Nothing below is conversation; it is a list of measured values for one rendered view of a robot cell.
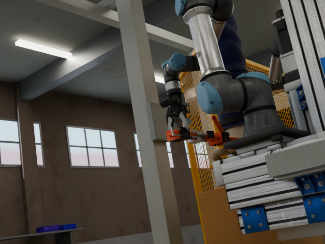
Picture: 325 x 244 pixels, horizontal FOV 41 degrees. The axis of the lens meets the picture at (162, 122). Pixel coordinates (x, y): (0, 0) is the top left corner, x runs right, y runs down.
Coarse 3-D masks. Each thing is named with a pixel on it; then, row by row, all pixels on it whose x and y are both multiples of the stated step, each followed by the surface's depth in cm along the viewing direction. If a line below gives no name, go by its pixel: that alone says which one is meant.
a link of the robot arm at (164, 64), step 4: (168, 60) 210; (164, 64) 210; (164, 68) 209; (164, 72) 209; (164, 76) 210; (168, 76) 208; (172, 76) 207; (176, 76) 208; (164, 80) 210; (168, 80) 208; (172, 80) 207
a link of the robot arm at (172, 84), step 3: (171, 81) 207; (174, 81) 207; (177, 81) 208; (165, 84) 209; (168, 84) 207; (171, 84) 207; (174, 84) 207; (177, 84) 207; (180, 84) 209; (165, 87) 210; (168, 87) 207; (171, 87) 207; (174, 87) 206; (177, 87) 207; (180, 87) 208; (168, 90) 207
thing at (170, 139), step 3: (174, 129) 200; (168, 132) 202; (168, 135) 202; (168, 138) 202; (171, 138) 200; (174, 138) 199; (177, 138) 198; (180, 138) 200; (183, 138) 201; (186, 138) 202; (189, 138) 203; (168, 141) 202; (171, 141) 203; (174, 141) 204; (177, 141) 205; (180, 141) 207
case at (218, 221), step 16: (208, 192) 224; (224, 192) 218; (208, 208) 223; (224, 208) 218; (208, 224) 222; (224, 224) 217; (208, 240) 222; (224, 240) 216; (240, 240) 211; (256, 240) 205; (272, 240) 201; (288, 240) 205; (304, 240) 219; (320, 240) 235
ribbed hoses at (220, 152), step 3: (216, 150) 239; (219, 150) 236; (222, 150) 235; (225, 150) 234; (228, 150) 234; (231, 150) 232; (234, 150) 231; (213, 153) 238; (216, 153) 237; (219, 153) 236; (222, 153) 235; (225, 153) 235; (228, 153) 235; (213, 156) 238; (216, 156) 237; (219, 156) 238; (213, 159) 240; (216, 159) 240; (219, 159) 241
